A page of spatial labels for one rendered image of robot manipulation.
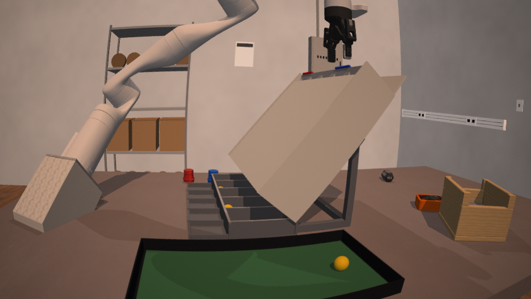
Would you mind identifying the green tray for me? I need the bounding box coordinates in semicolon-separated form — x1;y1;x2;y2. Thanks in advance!
125;230;405;299

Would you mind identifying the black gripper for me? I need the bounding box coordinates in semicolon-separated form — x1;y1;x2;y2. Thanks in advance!
324;6;356;62

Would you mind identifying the red plug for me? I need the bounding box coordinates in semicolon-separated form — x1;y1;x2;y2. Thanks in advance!
183;168;194;182

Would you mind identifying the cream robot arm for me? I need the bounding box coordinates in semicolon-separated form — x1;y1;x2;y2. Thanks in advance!
61;0;368;176

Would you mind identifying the wooden crate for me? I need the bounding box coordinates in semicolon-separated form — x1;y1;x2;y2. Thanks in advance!
438;177;516;242

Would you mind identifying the orange digital multimeter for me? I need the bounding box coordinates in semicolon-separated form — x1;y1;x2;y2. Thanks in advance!
415;194;442;211

